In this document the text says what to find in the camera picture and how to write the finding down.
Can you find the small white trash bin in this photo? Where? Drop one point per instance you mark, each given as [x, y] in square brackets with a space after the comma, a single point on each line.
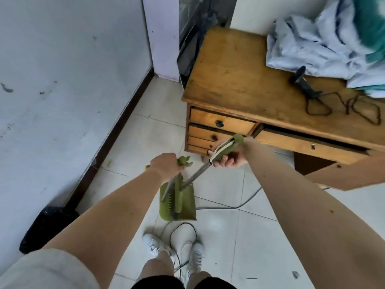
[45, 228]

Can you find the person's left white shoe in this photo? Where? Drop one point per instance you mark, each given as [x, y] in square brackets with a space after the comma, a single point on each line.
[155, 245]

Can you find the person's right hand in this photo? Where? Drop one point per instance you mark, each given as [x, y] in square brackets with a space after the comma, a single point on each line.
[237, 157]

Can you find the person's leg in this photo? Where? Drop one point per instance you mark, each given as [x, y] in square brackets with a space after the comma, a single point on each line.
[158, 267]
[198, 278]

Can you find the person's left forearm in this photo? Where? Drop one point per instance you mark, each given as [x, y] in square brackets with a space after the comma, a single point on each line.
[114, 213]

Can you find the person's right forearm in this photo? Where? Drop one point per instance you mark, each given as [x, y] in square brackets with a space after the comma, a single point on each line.
[300, 207]

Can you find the wooden desk with drawers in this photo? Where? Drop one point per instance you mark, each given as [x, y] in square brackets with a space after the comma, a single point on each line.
[240, 75]

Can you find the person's black shorts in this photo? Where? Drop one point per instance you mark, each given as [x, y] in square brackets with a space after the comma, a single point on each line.
[159, 284]

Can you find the pile of pale cloth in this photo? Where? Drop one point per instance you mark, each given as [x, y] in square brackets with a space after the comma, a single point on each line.
[325, 42]

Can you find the person's left leg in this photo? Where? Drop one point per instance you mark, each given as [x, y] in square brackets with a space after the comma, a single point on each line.
[158, 267]

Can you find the person's white shoe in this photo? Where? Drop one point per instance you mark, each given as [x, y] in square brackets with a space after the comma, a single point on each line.
[195, 258]
[155, 245]

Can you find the green dustpan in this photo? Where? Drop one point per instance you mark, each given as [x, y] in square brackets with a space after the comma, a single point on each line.
[188, 204]

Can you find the person's right white shoe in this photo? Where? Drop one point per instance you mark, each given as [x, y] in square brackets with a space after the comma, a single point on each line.
[195, 258]

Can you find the green broom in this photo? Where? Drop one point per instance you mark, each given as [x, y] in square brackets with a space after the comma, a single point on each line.
[195, 176]

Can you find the person's left hand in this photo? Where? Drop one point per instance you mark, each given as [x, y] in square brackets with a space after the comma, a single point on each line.
[162, 167]

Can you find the dark brown baseboard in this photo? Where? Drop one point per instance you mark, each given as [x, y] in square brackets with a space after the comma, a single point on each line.
[120, 123]

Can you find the black cabinet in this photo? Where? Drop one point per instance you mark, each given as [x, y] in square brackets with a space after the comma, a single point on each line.
[204, 15]

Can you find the person's white shirt sleeve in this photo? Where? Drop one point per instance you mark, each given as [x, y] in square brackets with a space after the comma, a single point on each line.
[45, 270]

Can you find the person's right leg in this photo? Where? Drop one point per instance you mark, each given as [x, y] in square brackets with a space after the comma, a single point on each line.
[198, 278]

